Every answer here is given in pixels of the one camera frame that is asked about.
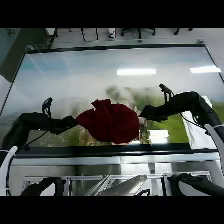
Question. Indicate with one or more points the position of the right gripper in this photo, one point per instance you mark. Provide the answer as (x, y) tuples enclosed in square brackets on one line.
[(155, 113)]

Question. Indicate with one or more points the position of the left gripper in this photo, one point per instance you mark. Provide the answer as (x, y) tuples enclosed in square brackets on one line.
[(63, 124)]

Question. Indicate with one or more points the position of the red T-shirt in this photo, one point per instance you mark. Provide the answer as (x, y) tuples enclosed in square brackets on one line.
[(111, 121)]

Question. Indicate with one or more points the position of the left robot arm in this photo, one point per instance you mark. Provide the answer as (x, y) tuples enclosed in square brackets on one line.
[(31, 120)]

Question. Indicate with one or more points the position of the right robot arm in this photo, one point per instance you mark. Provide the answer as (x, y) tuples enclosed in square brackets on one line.
[(196, 103)]

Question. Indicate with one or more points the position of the white garment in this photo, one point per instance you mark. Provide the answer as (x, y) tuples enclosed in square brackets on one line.
[(197, 137)]

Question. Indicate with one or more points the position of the black office chair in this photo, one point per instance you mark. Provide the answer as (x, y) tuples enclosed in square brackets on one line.
[(138, 31)]

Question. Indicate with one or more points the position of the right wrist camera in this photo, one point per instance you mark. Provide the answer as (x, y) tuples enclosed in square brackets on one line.
[(165, 89)]

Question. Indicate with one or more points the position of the silver frame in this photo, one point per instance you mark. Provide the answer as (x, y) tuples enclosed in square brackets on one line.
[(100, 160)]

